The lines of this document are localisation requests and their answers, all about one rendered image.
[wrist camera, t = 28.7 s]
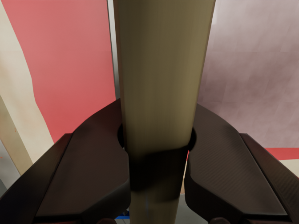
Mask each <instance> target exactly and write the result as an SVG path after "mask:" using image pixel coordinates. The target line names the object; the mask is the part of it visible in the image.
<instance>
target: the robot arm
mask: <svg viewBox="0 0 299 224"><path fill-rule="evenodd" d="M123 147H124V138H123V126H122V114H121V98H119V99H117V100H115V101H114V102H112V103H110V104H109V105H107V106H106V107H104V108H102V109H101V110H99V111H98V112H96V113H94V114H93V115H91V116H90V117H89V118H88V119H86V120H85V121H84V122H83V123H82V124H81V125H79V126H78V127H77V128H76V129H75V130H74V131H73V132H72V133H65V134H64V135H63V136H62V137H61V138H60V139H59V140H58V141H57V142H56V143H55V144H54V145H53V146H52V147H51V148H50V149H49V150H47V151H46V152H45V153H44V154H43V155H42V156H41V157H40V158H39V159H38V160H37V161H36V162H35V163H34V164H33V165H32V166H31V167H30V168H29V169H28V170H27V171H26V172H25V173H24V174H23V175H22V176H21V177H20V178H18V179H17V180H16V181H15V182H14V184H13V185H12V186H11V187H10V188H9V189H8V190H7V191H6V192H5V193H4V194H3V196H1V198H0V224H117V223H116V221H115V219H116V218H117V217H118V216H119V215H121V214H122V213H123V212H124V211H125V210H127V209H128V207H129V206H130V203H131V190H130V174H129V156H128V153H127V152H126V151H125V150H124V149H123ZM188 150H189V154H188V159H187V164H186V172H185V177H184V189H185V201H186V204H187V206H188V207H189V208H190V209H191V210H192V211H194V212H195V213H197V214H198V215H199V216H201V217H202V218H203V219H205V220H206V221H207V222H208V224H299V177H297V176H296V175H295V174H294V173H293V172H292V171H290V170H289V169H288V168H287V167H286V166H284V165H283V164H282V163H281V162H280V161H279V160H277V159H276V158H275V157H274V156H273V155H272V154H270V153H269V152H268V151H267V150H266V149H265V148H264V147H262V146H261V145H260V144H259V143H258V142H257V141H255V140H254V139H253V138H252V137H251V136H250V135H248V134H247V133H239V132H238V131H237V130H236V129H235V128H234V127H233V126H232V125H230V124H229V123H228V122H227V121H225V120H224V119H223V118H221V117H220V116H218V115H217V114H215V113H214V112H212V111H210V110H208V109H207V108H205V107H203V106H201V105H199V104H198V103H197V106H196V111H195V116H194V123H193V128H192V133H191V138H190V144H189V149H188Z"/></svg>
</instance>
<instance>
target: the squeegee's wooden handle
mask: <svg viewBox="0 0 299 224"><path fill-rule="evenodd" d="M215 2H216V0H113V10H114V22H115V33H116V45H117V62H118V74H119V86H120V98H121V114H122V126H123V138H124V150H125V151H126V152H127V153H128V156H129V174H130V190H131V203H130V206H129V219H130V224H175V220H176V214H177V209H178V203H179V198H180V193H181V188H182V181H183V176H184V171H185V166H186V159H187V154H188V149H189V144H190V138H191V133H192V128H193V123H194V116H195V111H196V106H197V101H198V95H199V89H200V84H201V79H202V73H203V68H204V63H205V57H206V51H207V46H208V41H209V36H210V29H211V24H212V19H213V14H214V8H215Z"/></svg>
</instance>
